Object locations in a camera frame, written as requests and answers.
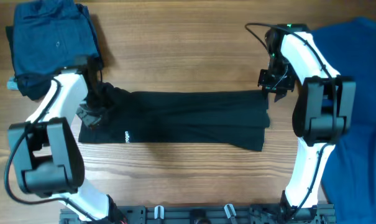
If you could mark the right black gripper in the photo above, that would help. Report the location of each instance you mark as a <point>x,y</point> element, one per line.
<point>276,81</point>

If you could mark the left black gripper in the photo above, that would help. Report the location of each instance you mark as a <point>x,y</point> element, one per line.
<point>90,115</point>

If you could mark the black t-shirt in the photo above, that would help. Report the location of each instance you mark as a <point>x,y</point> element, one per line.
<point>238,118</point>

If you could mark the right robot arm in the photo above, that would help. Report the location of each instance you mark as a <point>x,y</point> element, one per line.
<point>322,113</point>

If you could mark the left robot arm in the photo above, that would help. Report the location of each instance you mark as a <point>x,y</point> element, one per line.
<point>45,164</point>

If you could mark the folded blue denim shirt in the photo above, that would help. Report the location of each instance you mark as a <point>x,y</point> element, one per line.
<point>63,12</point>

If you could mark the blue t-shirt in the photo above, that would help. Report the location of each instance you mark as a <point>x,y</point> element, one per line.
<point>349,179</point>

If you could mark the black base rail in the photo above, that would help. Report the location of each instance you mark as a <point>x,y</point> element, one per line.
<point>255,213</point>

